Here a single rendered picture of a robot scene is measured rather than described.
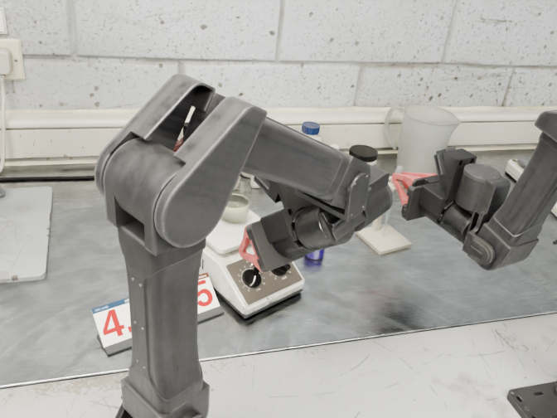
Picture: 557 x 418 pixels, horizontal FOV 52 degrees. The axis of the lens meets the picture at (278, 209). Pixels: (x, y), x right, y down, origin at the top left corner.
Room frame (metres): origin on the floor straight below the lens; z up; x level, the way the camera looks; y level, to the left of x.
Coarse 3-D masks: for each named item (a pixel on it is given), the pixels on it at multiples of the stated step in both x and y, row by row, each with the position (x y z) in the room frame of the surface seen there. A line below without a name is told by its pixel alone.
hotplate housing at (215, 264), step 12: (204, 252) 0.76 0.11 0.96; (216, 252) 0.76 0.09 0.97; (252, 252) 0.77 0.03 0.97; (204, 264) 0.76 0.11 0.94; (216, 264) 0.73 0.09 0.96; (228, 264) 0.73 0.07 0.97; (216, 276) 0.73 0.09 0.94; (228, 276) 0.72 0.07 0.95; (216, 288) 0.73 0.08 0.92; (228, 288) 0.71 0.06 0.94; (288, 288) 0.74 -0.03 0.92; (300, 288) 0.76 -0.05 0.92; (228, 300) 0.71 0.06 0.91; (240, 300) 0.69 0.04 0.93; (264, 300) 0.71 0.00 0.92; (276, 300) 0.72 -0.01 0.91; (240, 312) 0.69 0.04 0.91; (252, 312) 0.69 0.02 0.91
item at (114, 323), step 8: (128, 304) 0.65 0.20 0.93; (104, 312) 0.62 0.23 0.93; (112, 312) 0.63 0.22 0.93; (120, 312) 0.63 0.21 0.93; (128, 312) 0.64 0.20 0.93; (104, 320) 0.62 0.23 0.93; (112, 320) 0.62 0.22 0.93; (120, 320) 0.62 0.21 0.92; (128, 320) 0.63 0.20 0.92; (104, 328) 0.61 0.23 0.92; (112, 328) 0.61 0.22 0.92; (120, 328) 0.62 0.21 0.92; (128, 328) 0.62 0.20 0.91; (104, 336) 0.60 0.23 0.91; (112, 336) 0.60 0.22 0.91; (120, 336) 0.61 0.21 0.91
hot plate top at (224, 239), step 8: (256, 216) 0.85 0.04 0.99; (224, 224) 0.82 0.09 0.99; (248, 224) 0.83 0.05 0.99; (216, 232) 0.79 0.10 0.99; (224, 232) 0.79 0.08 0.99; (232, 232) 0.79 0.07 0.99; (240, 232) 0.80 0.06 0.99; (208, 240) 0.76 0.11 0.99; (216, 240) 0.77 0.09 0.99; (224, 240) 0.77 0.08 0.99; (232, 240) 0.77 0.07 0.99; (240, 240) 0.77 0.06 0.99; (216, 248) 0.75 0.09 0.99; (224, 248) 0.75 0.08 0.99; (232, 248) 0.75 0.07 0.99
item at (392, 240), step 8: (392, 184) 0.96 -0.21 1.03; (400, 184) 0.97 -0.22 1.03; (376, 224) 0.98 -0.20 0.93; (384, 224) 1.01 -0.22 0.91; (360, 232) 0.97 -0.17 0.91; (368, 232) 0.97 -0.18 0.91; (376, 232) 0.98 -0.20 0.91; (392, 232) 0.99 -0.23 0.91; (368, 240) 0.95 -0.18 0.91; (376, 240) 0.95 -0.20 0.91; (384, 240) 0.95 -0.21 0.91; (392, 240) 0.96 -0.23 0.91; (400, 240) 0.96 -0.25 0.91; (376, 248) 0.92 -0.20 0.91; (384, 248) 0.92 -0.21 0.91; (392, 248) 0.93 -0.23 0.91; (400, 248) 0.94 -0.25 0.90
